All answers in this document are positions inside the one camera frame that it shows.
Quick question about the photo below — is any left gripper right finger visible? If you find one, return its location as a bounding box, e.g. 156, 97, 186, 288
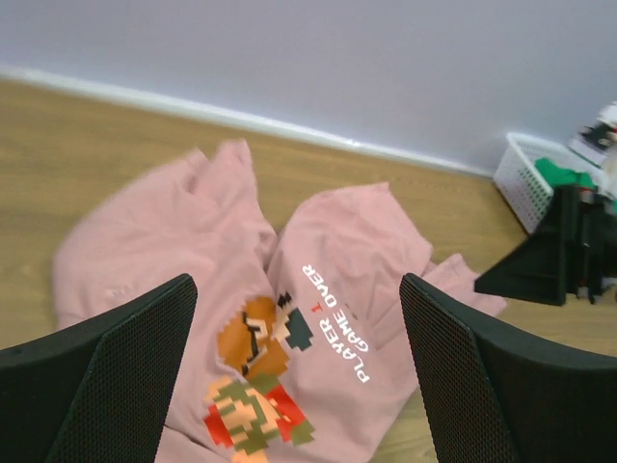
399, 274, 616, 462

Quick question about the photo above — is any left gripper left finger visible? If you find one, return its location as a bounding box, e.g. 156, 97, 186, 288
1, 274, 198, 463

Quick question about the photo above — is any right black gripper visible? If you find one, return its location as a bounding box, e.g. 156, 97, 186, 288
474, 185, 616, 306

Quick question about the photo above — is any pink printed t shirt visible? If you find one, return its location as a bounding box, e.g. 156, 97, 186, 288
52, 141, 505, 462

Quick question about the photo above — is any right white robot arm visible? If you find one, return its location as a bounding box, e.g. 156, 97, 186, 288
475, 103, 616, 305

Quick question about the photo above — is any white plastic basket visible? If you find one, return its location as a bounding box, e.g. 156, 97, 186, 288
493, 132, 602, 232

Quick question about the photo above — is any green t shirt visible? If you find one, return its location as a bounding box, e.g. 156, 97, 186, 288
534, 157, 596, 188

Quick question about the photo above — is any white back edge strip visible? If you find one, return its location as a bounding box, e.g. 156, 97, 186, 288
1, 65, 493, 177

